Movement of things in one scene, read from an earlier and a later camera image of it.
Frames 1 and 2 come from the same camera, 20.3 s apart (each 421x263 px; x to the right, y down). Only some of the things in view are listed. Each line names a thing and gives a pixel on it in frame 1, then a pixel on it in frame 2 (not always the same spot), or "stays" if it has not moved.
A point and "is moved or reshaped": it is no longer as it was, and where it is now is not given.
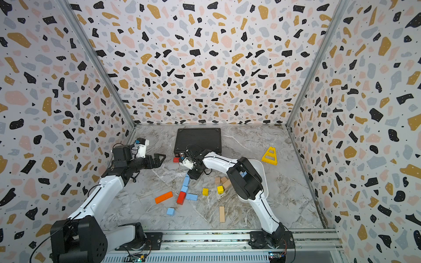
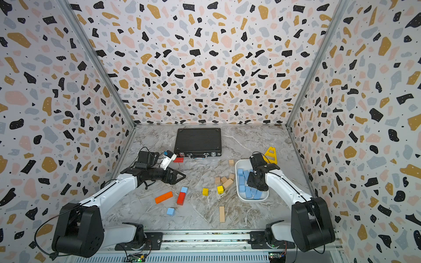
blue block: (192, 196) is moved or reshaped
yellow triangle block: (274, 162) stays
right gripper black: (193, 176) → (249, 182)
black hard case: (195, 141) stays
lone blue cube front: (170, 211) stays
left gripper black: (157, 164) → (172, 181)
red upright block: (181, 198) stays
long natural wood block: (222, 216) stays
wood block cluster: (225, 182) stays
